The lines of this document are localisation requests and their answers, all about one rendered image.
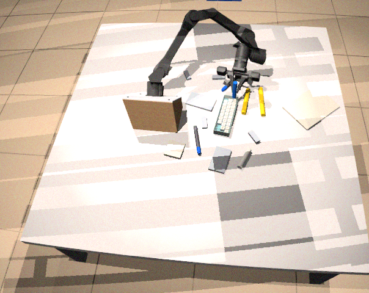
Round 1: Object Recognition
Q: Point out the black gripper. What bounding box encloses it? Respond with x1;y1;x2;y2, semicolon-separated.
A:
216;56;260;93

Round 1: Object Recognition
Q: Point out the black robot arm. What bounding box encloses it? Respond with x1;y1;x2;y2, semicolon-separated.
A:
145;8;267;96

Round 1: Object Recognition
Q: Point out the black stylus with blue tip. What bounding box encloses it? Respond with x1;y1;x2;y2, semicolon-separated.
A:
221;77;237;92
193;125;201;154

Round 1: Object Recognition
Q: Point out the blue stylus with grey tip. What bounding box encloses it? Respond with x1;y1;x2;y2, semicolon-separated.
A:
232;81;238;101

